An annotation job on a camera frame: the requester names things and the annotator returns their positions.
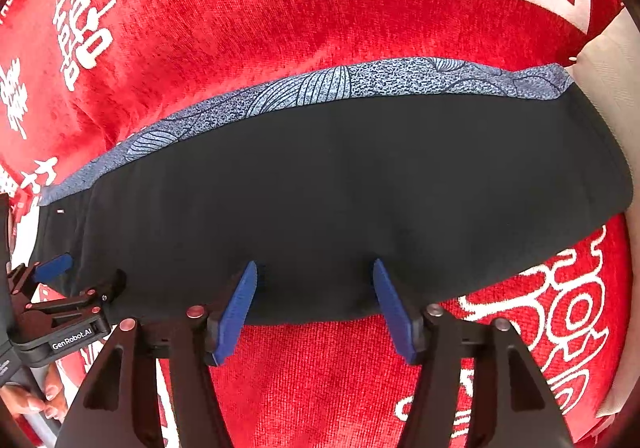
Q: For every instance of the person's left hand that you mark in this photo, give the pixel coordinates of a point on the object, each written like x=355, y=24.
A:
x=30, y=400

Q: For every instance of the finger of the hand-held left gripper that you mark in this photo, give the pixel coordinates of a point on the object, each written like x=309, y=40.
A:
x=52, y=265
x=107, y=285

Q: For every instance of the red printed blanket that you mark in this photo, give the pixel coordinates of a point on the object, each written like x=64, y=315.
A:
x=225, y=3

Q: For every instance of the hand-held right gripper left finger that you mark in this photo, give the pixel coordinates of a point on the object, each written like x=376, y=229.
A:
x=237, y=308

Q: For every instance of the white pillow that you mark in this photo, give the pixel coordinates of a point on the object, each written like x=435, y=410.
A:
x=607, y=93

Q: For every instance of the black pants patterned blue waistband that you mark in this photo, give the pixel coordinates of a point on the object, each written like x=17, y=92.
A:
x=325, y=178

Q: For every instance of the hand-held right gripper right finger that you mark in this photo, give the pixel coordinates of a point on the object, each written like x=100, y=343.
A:
x=395, y=313

